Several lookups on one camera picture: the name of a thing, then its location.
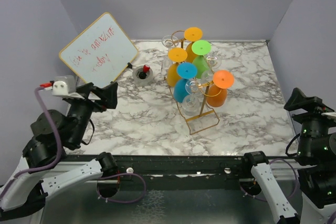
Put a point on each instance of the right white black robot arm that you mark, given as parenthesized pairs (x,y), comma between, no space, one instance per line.
(315,154)

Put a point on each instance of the blue goblet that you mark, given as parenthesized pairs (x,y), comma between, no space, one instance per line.
(186,71)

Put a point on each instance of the clear wine glass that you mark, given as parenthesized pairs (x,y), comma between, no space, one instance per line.
(169,42)

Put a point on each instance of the whiteboard with red writing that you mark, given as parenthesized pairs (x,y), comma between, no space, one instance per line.
(100,53)

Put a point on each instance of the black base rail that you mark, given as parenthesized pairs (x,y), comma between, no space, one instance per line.
(182,173)

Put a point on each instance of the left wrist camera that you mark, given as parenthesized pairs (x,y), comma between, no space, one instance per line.
(63,87)

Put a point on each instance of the orange cup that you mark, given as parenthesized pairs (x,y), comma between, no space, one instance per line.
(217,93)

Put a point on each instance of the aluminium extrusion rail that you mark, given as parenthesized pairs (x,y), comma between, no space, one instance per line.
(284,174)

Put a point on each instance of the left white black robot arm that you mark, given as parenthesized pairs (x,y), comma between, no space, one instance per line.
(26,191)

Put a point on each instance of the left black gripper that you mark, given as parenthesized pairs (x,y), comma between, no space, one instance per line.
(108,95)

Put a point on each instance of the grey holder with marker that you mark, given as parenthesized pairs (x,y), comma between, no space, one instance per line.
(143,76)

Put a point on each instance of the green goblet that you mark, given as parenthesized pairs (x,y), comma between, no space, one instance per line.
(200,48)

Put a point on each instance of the yellow goblet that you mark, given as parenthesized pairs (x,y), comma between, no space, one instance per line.
(177,56)
(192,35)

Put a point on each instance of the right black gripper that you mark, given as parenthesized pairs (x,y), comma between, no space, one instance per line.
(314,105)

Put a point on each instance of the gold wire glass rack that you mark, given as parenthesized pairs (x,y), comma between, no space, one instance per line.
(206,117)

